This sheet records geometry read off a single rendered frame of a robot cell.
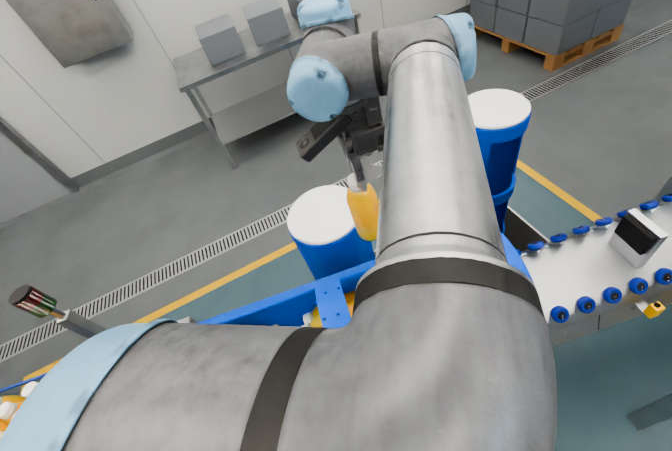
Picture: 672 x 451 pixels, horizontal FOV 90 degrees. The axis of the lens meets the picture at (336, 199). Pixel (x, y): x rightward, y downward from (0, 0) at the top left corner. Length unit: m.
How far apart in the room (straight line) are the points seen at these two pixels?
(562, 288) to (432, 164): 1.01
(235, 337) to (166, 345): 0.03
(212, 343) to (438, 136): 0.18
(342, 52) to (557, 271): 0.98
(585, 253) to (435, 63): 1.03
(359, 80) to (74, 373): 0.36
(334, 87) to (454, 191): 0.24
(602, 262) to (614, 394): 0.97
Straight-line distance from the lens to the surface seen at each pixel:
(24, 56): 4.03
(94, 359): 0.21
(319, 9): 0.50
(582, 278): 1.24
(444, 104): 0.28
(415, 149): 0.24
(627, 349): 2.25
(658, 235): 1.19
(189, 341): 0.19
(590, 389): 2.12
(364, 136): 0.61
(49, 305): 1.40
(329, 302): 0.81
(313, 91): 0.41
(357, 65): 0.41
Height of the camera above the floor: 1.95
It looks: 46 degrees down
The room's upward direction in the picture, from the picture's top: 19 degrees counter-clockwise
